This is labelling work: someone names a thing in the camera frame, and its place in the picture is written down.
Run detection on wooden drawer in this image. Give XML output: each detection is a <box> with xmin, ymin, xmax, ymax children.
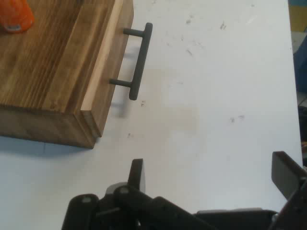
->
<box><xmin>81</xmin><ymin>0</ymin><xmax>135</xmax><ymax>144</ymax></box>

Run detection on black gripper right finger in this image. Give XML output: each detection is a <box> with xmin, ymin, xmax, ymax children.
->
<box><xmin>268</xmin><ymin>151</ymin><xmax>307</xmax><ymax>230</ymax></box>

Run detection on blue foam building block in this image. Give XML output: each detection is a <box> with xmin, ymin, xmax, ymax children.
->
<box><xmin>294</xmin><ymin>31</ymin><xmax>307</xmax><ymax>92</ymax></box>

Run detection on brown wooden drawer box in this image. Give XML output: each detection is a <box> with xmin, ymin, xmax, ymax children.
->
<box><xmin>0</xmin><ymin>0</ymin><xmax>135</xmax><ymax>149</ymax></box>

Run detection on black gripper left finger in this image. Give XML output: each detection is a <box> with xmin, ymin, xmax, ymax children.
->
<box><xmin>61</xmin><ymin>158</ymin><xmax>204</xmax><ymax>230</ymax></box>

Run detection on orange plastic bottle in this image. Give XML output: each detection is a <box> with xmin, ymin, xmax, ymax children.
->
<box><xmin>0</xmin><ymin>0</ymin><xmax>35</xmax><ymax>34</ymax></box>

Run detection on black bar drawer handle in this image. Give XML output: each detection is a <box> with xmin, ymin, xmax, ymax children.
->
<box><xmin>109</xmin><ymin>23</ymin><xmax>154</xmax><ymax>101</ymax></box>

